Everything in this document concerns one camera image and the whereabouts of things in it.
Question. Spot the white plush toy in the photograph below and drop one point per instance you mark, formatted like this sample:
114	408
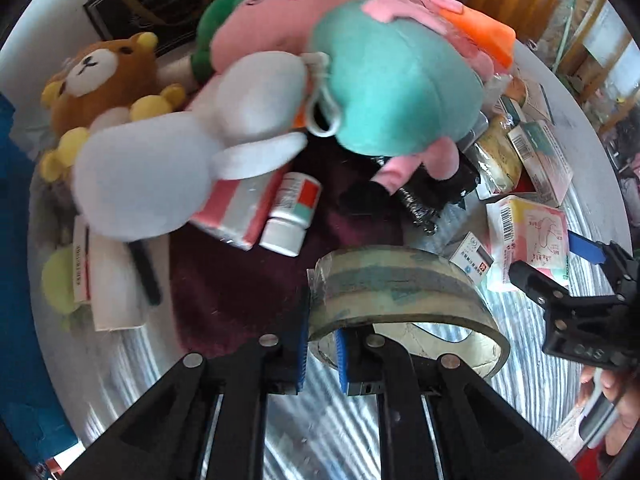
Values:
140	175

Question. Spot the black plastic bag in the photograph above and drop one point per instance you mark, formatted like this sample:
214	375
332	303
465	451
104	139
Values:
440	192

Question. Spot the white medicine bottle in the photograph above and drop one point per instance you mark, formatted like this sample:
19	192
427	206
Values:
290	215

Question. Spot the pink pig plush teal dress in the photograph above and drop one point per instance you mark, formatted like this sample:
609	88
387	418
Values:
400	75

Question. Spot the blue storage container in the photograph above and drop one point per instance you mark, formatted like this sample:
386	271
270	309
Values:
25	310

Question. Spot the white flat box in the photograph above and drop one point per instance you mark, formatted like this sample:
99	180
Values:
110	285

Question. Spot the pink and white medicine box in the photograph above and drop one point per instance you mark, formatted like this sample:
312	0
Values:
235	207

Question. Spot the small blue white medicine box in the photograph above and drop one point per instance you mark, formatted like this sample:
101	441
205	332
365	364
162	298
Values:
470	257

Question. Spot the black gift box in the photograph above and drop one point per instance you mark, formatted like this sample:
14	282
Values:
145	5

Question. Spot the orange plush toy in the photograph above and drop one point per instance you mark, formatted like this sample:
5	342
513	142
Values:
482	32

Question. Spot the tape roll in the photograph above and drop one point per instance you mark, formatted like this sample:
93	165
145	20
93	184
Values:
400	280

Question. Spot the yellow green soft ball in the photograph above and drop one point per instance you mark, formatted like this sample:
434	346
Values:
62	282

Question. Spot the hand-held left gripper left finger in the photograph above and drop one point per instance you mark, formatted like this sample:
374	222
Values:
301	355

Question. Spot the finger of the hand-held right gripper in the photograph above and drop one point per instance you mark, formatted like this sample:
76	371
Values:
537	282
587	249

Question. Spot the yellowish plastic packet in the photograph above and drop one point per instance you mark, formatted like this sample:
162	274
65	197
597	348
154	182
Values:
497	157

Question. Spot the person's right hand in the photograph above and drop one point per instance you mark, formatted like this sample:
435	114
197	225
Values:
627	415

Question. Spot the maroon cloth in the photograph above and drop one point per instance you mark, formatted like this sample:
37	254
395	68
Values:
225	285

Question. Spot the green and yellow plush toy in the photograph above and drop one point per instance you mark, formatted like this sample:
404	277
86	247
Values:
210	35

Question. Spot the teal and white medicine box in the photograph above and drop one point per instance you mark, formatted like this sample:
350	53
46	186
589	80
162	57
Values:
542	160

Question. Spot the brown bear plush toy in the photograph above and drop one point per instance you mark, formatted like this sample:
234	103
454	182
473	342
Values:
100	85

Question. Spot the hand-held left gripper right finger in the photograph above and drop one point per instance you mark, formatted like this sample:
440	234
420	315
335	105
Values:
343	365

